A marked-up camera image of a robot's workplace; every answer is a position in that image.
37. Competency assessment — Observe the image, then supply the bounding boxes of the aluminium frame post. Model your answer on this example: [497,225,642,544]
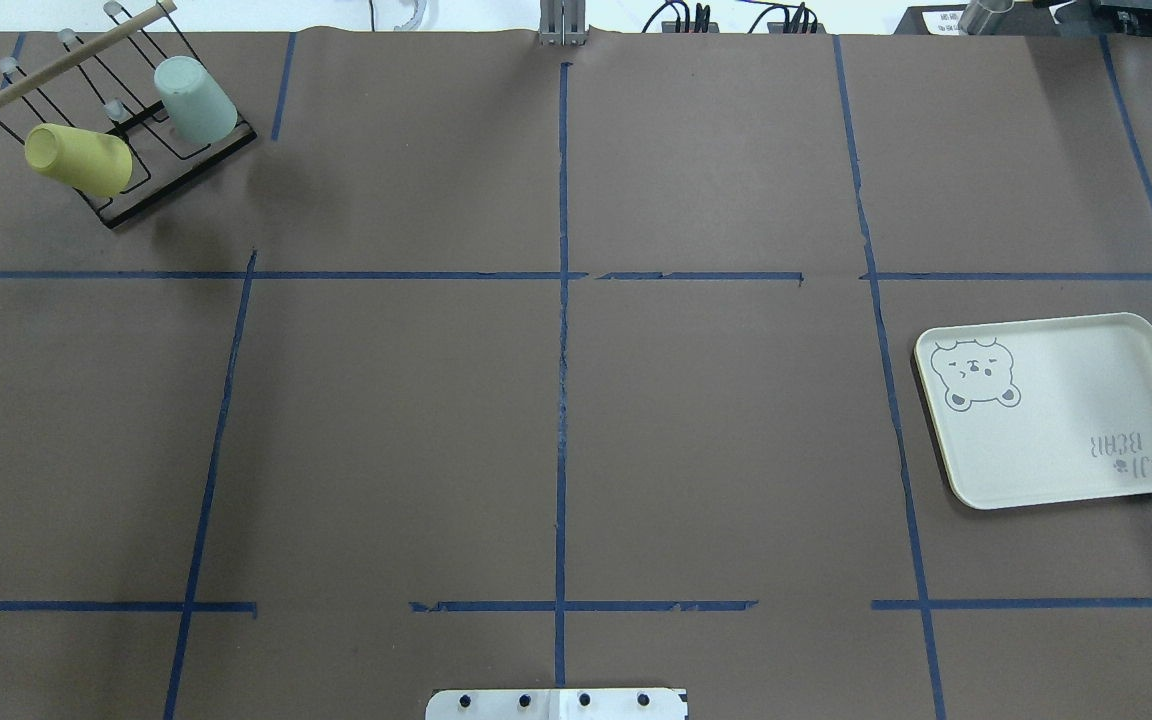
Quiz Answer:
[538,0,589,47]

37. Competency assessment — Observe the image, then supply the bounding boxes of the white camera mast base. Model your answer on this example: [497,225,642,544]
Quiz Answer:
[424,687,690,719]

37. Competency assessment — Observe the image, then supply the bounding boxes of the yellow plastic cup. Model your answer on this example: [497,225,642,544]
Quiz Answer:
[24,123,134,199]

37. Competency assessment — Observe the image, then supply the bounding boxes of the lower power adapter box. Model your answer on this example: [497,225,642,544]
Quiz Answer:
[765,3,824,35]

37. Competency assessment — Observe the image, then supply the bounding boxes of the upper power adapter box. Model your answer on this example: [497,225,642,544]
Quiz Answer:
[643,1,721,35]

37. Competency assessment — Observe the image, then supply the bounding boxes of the cream bear tray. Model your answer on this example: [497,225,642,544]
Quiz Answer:
[914,313,1152,510]

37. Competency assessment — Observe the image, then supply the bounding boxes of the power adapter box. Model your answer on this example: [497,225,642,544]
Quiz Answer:
[643,1,721,35]
[765,3,824,35]

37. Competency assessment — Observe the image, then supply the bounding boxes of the steel cylinder weight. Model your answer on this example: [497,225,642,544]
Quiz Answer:
[957,0,1015,36]

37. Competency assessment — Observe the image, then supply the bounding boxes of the black wire cup rack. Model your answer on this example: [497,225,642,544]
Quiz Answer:
[0,1,259,232]

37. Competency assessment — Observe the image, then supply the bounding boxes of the pale green plastic cup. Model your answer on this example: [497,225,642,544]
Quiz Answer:
[154,56,238,145]

